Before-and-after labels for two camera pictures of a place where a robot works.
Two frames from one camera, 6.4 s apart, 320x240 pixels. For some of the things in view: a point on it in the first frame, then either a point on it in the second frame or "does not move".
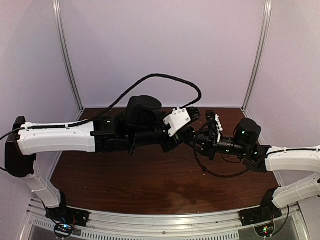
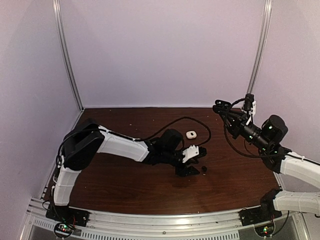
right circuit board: [265, 230] does not move
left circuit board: [63, 229] does not move
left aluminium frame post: [59, 24] does not move
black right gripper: [210, 147] → [237, 124]
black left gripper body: [180, 139] → [182, 171]
